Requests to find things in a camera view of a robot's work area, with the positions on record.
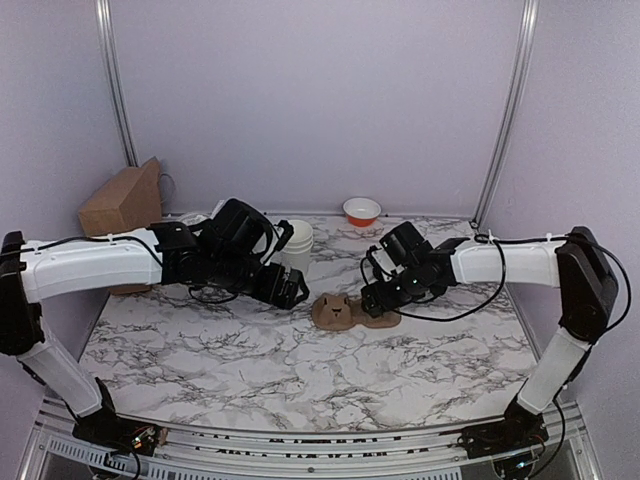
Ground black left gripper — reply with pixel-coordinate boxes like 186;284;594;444
209;249;310;310

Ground brown paper bag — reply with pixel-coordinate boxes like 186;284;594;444
77;156;177;296

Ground stacked white paper cups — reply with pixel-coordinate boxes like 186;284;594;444
280;219;314;275

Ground left corner aluminium post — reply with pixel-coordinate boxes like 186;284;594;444
95;0;139;167

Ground brown pulp cup carrier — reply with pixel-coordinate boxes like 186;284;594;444
311;293;402;332

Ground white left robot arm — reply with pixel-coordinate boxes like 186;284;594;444
1;198;309;452

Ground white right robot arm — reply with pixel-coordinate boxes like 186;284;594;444
361;222;619;456

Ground corner aluminium post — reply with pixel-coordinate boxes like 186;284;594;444
95;0;139;167
472;0;540;227

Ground front aluminium rail frame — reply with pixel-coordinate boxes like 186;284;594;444
17;398;607;479

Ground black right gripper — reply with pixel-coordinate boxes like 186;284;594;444
362;265;426;317

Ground white container with sachets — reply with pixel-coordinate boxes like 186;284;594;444
177;212;212;236

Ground right corner aluminium post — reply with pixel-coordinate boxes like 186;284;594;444
472;0;540;227

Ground orange white bowl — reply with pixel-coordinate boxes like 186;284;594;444
342;197;381;228

